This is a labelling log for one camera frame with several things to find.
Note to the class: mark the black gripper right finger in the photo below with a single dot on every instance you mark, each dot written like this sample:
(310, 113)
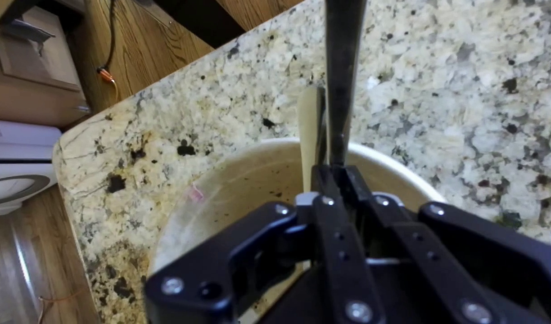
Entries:
(497, 257)

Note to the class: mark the brown cardboard box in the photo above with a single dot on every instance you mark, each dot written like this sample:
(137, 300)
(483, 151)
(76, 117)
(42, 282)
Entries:
(29, 72)

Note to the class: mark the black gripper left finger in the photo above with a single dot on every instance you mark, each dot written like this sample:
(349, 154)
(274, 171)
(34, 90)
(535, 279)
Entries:
(227, 262)

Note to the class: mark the white floor appliance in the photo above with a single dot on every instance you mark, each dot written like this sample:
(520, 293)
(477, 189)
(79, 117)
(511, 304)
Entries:
(16, 162)

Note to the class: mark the white bowl with pink mark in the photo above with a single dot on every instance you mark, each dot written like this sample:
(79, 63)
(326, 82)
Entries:
(250, 172)

